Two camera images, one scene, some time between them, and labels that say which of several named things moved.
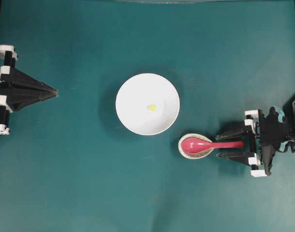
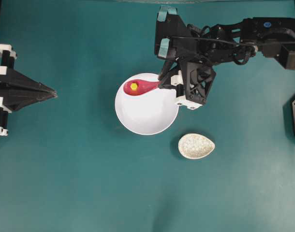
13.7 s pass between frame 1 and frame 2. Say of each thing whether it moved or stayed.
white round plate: stayed
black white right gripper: moved
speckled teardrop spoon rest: stayed
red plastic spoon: moved
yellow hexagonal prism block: moved
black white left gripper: stayed
